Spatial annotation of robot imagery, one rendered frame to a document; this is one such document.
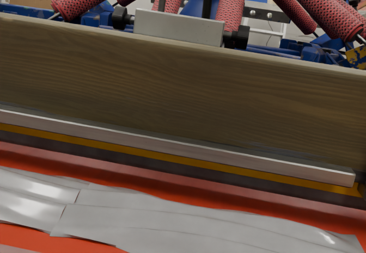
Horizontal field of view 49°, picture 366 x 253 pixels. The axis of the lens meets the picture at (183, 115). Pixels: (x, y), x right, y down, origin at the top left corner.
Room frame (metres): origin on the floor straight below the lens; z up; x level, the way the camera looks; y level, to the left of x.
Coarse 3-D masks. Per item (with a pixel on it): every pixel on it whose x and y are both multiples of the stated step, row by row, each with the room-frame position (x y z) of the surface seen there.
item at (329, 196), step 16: (32, 144) 0.29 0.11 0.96; (48, 144) 0.29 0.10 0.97; (64, 144) 0.29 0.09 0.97; (112, 160) 0.29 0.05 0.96; (128, 160) 0.29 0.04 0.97; (144, 160) 0.29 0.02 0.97; (160, 160) 0.28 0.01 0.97; (192, 176) 0.28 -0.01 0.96; (208, 176) 0.28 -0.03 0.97; (224, 176) 0.28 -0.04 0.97; (240, 176) 0.28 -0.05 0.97; (272, 192) 0.28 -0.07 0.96; (288, 192) 0.28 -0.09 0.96; (304, 192) 0.27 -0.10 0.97; (320, 192) 0.27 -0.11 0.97
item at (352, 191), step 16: (0, 128) 0.30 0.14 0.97; (16, 128) 0.30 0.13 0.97; (80, 144) 0.29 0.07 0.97; (96, 144) 0.29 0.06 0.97; (112, 144) 0.29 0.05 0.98; (176, 160) 0.28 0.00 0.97; (192, 160) 0.28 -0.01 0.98; (256, 176) 0.28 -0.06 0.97; (272, 176) 0.28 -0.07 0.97; (336, 192) 0.27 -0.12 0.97; (352, 192) 0.27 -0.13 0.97
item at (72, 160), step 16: (0, 144) 0.31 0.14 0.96; (16, 144) 0.31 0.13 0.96; (0, 160) 0.28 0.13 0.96; (16, 160) 0.28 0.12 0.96; (32, 160) 0.28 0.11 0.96; (48, 160) 0.29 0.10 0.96; (64, 160) 0.29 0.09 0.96; (80, 160) 0.30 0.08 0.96; (96, 160) 0.30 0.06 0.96; (80, 176) 0.27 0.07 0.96; (96, 176) 0.27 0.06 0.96; (64, 208) 0.22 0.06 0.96; (0, 224) 0.19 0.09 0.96; (0, 240) 0.18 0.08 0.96; (16, 240) 0.18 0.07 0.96; (32, 240) 0.18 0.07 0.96
